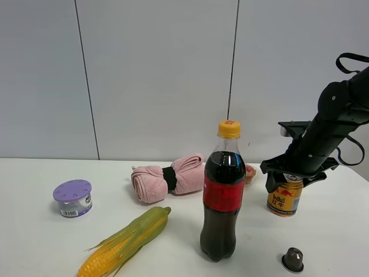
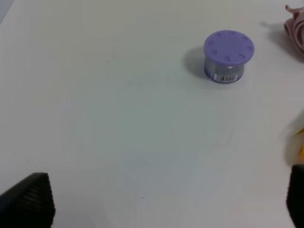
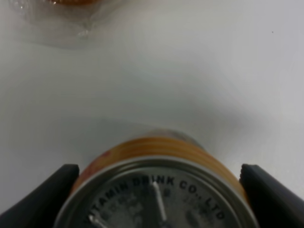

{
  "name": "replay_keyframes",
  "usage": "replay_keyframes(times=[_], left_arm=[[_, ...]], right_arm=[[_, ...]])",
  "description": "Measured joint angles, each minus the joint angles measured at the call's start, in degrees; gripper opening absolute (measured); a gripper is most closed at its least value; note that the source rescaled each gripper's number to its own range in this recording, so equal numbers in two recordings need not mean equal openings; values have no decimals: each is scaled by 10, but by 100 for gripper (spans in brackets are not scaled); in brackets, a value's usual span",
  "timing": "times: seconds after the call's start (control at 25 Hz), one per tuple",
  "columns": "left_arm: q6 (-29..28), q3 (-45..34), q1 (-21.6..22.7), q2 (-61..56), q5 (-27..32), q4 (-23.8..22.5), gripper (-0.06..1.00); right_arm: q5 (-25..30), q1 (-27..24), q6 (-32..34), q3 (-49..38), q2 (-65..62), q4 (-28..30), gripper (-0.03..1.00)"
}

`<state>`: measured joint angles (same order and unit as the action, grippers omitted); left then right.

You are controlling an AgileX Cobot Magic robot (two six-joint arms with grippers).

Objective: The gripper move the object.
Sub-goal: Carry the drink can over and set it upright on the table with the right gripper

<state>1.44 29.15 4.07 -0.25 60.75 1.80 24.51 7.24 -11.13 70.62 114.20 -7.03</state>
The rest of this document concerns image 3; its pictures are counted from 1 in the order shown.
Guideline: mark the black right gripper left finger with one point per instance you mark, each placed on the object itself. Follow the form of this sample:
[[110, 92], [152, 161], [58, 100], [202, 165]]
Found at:
[[40, 208]]

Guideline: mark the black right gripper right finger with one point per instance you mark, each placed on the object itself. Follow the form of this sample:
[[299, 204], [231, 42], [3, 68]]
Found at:
[[273, 204]]

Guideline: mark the gold Red Bull can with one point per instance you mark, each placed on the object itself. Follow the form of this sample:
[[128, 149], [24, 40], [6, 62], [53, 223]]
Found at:
[[162, 179]]

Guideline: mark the wrapped bun with red topping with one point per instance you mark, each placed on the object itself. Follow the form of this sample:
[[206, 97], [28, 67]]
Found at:
[[57, 23]]

